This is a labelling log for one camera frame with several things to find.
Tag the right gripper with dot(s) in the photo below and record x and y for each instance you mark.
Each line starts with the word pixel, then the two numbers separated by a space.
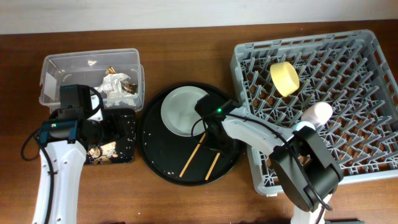
pixel 232 146

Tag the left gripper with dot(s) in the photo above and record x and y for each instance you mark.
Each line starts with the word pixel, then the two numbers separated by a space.
pixel 115 126

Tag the wooden chopstick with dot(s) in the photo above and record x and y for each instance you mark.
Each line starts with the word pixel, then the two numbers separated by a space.
pixel 212 166
pixel 192 155

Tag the white paper waste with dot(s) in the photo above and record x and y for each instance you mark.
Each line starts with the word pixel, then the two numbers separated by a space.
pixel 118 88

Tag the food scraps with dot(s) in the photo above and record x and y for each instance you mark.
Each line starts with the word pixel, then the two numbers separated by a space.
pixel 102 154

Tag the grey round plate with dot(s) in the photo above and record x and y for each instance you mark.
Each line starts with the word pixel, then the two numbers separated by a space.
pixel 178 109

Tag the blue cup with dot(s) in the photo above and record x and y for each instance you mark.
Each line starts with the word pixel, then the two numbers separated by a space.
pixel 302 124

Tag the yellow bowl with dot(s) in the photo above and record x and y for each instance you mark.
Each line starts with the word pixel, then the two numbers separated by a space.
pixel 284 78

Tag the pink cup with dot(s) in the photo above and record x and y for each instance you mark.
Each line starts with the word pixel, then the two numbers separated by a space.
pixel 318 114

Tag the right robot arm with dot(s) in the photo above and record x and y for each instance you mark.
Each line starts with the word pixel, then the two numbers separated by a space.
pixel 306 170

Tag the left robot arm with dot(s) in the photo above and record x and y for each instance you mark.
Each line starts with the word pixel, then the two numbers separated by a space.
pixel 57 197

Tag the clear plastic waste bin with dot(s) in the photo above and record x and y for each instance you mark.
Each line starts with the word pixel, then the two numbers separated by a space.
pixel 88 68

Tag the grey dishwasher rack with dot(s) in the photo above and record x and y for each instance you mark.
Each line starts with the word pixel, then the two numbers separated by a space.
pixel 347 70

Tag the black rectangular tray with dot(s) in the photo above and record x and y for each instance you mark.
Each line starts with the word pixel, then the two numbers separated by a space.
pixel 89 134

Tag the round black serving tray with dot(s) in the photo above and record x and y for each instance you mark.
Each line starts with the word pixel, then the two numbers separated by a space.
pixel 166 153

